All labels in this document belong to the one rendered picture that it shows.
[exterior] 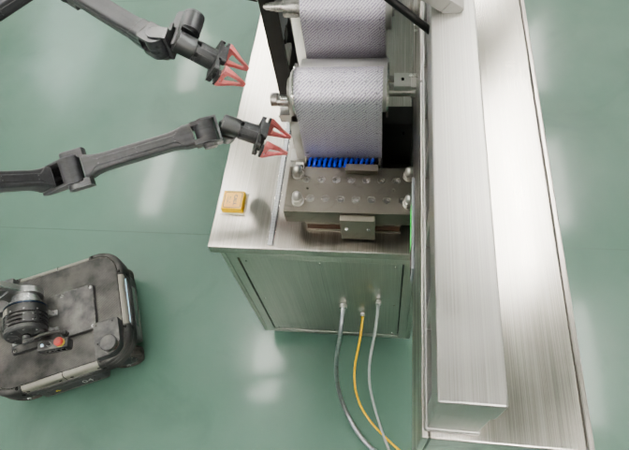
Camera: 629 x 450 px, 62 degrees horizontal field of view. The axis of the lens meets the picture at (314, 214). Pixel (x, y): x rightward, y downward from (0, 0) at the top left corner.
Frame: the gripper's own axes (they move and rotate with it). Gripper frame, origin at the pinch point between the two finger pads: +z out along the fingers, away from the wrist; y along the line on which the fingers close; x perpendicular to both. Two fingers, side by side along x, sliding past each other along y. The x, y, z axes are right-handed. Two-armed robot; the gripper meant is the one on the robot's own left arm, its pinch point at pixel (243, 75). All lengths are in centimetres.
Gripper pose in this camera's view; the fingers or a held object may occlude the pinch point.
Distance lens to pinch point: 148.2
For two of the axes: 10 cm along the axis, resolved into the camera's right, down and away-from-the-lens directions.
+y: -0.9, 8.5, -5.1
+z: 8.3, 3.5, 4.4
